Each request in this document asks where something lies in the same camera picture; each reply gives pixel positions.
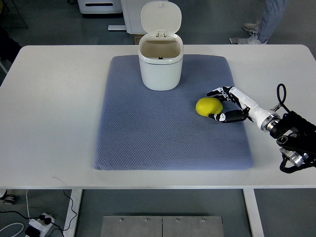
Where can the white cabinet stand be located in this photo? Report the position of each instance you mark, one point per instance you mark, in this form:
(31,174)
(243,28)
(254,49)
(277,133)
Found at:
(132,17)

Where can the bystander dark clothed body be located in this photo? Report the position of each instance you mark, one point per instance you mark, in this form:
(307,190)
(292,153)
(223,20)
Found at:
(9,48)

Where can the white appliance with slot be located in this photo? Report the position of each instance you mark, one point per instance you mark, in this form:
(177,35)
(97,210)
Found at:
(100,6)

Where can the yellow lemon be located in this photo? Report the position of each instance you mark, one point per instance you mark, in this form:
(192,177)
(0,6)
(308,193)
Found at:
(208,105)

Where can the white power strip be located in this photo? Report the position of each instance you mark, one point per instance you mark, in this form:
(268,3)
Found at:
(43,223)

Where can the white trash bin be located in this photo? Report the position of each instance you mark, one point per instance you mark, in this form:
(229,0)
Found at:
(160,59)

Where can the grey caster wheel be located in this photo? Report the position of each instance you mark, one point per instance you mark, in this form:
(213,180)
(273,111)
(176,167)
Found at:
(9,199)

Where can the bystander jeans legs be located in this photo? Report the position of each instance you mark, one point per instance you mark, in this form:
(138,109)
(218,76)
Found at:
(272,15)

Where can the cardboard box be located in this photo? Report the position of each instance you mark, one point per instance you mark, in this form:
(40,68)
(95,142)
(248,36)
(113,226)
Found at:
(137,39)

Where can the white left table leg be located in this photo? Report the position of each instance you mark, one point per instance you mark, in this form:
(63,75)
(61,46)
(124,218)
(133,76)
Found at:
(72,213)

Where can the blue quilted mat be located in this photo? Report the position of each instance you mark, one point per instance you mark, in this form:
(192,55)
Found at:
(142,129)

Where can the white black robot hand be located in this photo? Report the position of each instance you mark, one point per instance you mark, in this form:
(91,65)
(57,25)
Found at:
(248,108)

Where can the grey metal base plate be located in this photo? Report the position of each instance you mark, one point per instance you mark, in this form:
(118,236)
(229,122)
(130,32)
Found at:
(162,226)

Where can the white hinged bin lid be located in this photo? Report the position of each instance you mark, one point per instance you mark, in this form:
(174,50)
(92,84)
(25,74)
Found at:
(161,16)

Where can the white right table leg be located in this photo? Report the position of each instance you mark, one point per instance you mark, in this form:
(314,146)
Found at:
(253,213)

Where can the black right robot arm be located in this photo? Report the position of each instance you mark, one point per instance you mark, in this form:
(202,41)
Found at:
(294,134)

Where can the white sneaker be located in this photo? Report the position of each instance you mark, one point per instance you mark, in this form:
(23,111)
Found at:
(251,27)
(253,40)

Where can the white table leg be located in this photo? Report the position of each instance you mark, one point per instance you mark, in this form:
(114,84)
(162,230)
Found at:
(72,213)
(253,213)

